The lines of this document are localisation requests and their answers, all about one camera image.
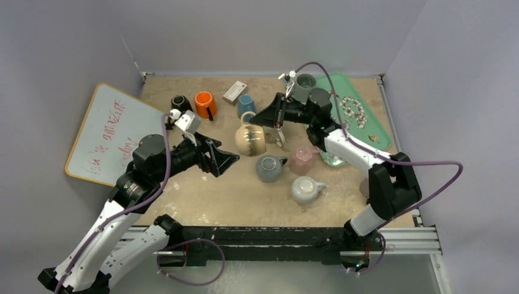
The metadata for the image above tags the black base frame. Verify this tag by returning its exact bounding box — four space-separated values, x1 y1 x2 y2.
121 225 442 271

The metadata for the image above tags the cream white mug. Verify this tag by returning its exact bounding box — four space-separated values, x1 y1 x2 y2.
263 127 286 148

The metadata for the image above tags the green floral tray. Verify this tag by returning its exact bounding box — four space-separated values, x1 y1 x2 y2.
329 72 392 151

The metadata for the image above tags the blue-grey round mug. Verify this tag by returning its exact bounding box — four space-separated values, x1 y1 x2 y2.
256 155 288 183

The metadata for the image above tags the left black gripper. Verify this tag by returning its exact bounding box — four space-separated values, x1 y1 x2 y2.
154 130 238 183

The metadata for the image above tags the pale speckled mug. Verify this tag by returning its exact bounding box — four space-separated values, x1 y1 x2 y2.
291 176 327 205

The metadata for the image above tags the pink faceted mug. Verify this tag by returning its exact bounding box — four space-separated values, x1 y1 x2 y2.
289 146 318 176

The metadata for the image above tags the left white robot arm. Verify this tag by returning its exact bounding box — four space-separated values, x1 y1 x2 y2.
38 134 239 293

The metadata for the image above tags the blue mug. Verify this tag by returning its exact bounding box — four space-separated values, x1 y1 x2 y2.
237 94 256 119

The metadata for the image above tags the tan brown round mug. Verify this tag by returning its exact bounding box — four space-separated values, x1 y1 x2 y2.
234 111 267 157

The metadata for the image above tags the white red small box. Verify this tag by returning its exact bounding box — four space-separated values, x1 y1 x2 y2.
222 81 247 105

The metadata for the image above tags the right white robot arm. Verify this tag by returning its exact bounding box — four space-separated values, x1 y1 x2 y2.
249 88 422 249

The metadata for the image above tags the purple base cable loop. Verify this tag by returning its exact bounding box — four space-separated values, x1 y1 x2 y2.
155 236 226 287

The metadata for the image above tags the whiteboard with red writing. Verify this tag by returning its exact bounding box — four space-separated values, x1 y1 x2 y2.
65 83 162 186

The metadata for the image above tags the orange mug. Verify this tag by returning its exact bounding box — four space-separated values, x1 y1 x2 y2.
194 91 217 121

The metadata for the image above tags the grey mug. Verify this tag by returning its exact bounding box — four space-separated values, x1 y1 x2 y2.
291 73 316 104

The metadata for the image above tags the mauve mug with black handle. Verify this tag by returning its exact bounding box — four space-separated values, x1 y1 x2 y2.
359 178 369 199

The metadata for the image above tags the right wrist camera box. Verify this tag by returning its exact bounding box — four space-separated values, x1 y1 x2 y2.
278 70 297 98

